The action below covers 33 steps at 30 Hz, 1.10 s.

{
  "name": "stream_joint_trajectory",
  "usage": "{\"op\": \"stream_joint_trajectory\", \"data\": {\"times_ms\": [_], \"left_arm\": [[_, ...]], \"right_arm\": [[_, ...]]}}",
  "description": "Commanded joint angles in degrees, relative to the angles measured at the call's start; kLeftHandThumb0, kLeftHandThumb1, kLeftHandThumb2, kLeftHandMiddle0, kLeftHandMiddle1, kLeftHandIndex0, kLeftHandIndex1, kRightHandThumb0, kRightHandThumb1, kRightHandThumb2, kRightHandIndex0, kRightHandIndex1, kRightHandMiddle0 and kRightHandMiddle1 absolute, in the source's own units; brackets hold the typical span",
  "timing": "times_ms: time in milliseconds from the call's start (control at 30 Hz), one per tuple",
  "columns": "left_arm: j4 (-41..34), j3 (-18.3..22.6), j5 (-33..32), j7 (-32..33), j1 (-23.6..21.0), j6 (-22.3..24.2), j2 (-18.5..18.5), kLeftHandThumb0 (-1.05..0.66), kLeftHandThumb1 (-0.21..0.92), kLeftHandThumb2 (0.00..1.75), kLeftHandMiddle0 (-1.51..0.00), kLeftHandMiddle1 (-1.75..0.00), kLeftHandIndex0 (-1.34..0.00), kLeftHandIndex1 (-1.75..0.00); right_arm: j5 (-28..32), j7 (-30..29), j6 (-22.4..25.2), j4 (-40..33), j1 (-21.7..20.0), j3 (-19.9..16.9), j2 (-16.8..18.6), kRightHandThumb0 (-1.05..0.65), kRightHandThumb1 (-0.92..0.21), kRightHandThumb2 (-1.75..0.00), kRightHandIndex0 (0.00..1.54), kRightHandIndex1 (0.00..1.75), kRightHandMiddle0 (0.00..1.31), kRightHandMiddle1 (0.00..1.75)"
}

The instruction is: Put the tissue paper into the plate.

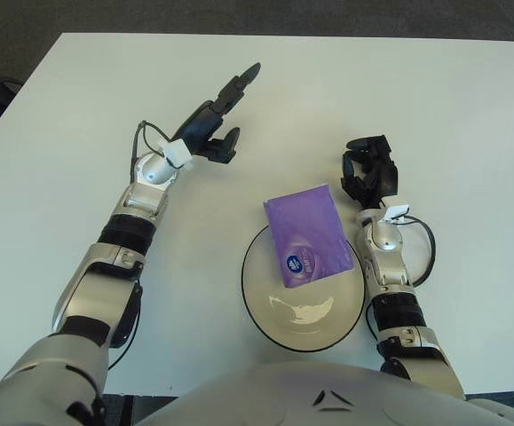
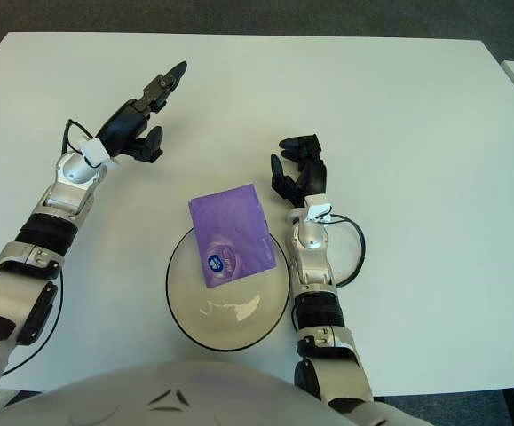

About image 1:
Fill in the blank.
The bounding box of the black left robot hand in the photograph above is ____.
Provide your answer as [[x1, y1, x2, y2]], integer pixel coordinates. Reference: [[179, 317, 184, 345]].
[[171, 62, 262, 165]]

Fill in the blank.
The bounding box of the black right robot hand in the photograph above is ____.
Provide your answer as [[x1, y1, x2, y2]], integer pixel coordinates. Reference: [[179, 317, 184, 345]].
[[339, 135, 400, 210]]

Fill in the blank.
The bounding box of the purple tissue paper pack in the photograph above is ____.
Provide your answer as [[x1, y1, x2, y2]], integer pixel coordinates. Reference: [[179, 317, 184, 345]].
[[263, 185, 356, 288]]

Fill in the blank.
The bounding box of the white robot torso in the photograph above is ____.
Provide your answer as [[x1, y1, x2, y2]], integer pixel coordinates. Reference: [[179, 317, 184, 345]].
[[136, 359, 514, 426]]

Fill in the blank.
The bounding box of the black table leg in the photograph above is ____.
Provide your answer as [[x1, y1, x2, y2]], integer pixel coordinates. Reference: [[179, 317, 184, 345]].
[[120, 396, 137, 426]]

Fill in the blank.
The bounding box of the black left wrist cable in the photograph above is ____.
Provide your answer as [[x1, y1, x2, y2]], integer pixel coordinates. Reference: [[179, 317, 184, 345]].
[[130, 120, 173, 183]]

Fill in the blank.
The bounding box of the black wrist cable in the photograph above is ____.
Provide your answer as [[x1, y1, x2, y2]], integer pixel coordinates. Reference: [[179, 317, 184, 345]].
[[130, 120, 173, 183], [405, 215, 436, 288]]

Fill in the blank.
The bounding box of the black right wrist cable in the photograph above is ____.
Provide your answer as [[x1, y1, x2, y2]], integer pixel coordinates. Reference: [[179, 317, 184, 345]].
[[405, 215, 436, 288]]

